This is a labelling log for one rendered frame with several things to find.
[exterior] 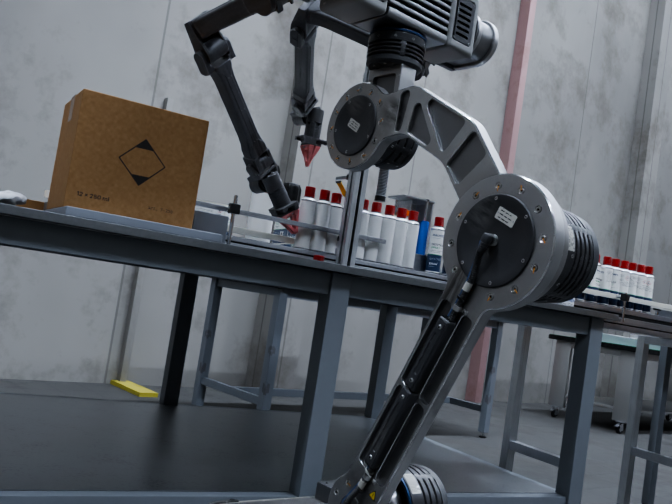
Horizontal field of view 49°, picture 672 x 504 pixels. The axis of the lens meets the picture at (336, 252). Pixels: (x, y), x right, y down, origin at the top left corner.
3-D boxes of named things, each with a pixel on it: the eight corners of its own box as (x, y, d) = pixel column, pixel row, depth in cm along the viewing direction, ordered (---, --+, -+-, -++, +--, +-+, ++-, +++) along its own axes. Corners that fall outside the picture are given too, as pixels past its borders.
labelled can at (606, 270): (610, 306, 307) (616, 257, 308) (597, 304, 307) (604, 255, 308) (605, 306, 312) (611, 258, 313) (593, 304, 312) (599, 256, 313)
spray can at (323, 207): (321, 253, 245) (331, 192, 246) (325, 253, 240) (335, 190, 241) (306, 251, 244) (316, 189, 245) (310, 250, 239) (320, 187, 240)
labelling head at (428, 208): (407, 271, 280) (417, 204, 281) (428, 272, 269) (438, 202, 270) (376, 265, 273) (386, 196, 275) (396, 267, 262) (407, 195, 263)
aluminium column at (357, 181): (346, 271, 234) (378, 64, 238) (353, 272, 230) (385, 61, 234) (334, 269, 232) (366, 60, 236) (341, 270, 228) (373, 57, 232)
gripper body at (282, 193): (286, 206, 243) (277, 185, 241) (300, 205, 234) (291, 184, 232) (269, 215, 240) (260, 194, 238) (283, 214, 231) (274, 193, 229)
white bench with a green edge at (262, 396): (413, 414, 539) (428, 305, 544) (496, 439, 482) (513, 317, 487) (180, 409, 418) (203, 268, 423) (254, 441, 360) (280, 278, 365)
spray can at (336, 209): (325, 254, 249) (335, 194, 250) (338, 256, 246) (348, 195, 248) (317, 252, 245) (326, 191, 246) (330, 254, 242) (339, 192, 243)
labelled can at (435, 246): (433, 274, 269) (441, 218, 271) (442, 275, 265) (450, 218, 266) (421, 272, 267) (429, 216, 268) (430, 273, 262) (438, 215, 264)
